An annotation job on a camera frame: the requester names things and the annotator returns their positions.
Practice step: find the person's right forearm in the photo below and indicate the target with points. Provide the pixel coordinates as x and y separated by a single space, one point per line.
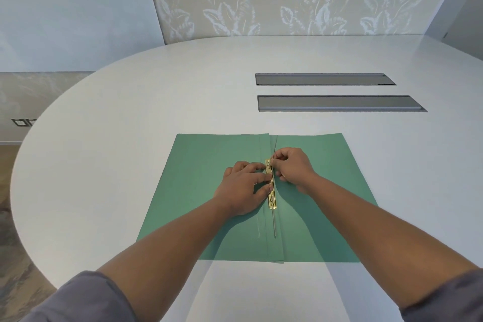
377 235

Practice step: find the person's left hand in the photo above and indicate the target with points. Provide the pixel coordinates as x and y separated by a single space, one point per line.
237 191

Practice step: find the grey right sleeve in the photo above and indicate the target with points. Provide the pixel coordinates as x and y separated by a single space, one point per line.
452 295

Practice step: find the grey left sleeve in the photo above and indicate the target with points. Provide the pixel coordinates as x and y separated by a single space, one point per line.
83 299

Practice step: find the green paper file folder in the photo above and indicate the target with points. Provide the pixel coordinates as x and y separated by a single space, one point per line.
192 167

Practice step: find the person's right thumb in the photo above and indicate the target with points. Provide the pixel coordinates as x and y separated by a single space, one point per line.
278 155

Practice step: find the person's left forearm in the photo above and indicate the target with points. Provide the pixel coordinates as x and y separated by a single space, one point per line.
169 250

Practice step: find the gold metal file fastener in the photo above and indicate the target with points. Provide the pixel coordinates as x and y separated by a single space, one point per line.
272 203

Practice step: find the person's left thumb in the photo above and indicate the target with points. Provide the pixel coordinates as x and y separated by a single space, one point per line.
266 191

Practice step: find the person's left little finger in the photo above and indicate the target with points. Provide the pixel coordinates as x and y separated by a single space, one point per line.
227 171

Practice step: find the person's left middle finger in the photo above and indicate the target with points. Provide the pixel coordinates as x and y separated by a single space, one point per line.
253 167

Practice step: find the grey sleeve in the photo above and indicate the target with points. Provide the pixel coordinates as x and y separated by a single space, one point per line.
452 295
83 299

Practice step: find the person's right hand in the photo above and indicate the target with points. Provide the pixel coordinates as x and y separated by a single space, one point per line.
298 167

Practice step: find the wall socket plate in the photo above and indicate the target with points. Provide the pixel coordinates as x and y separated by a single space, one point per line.
22 123

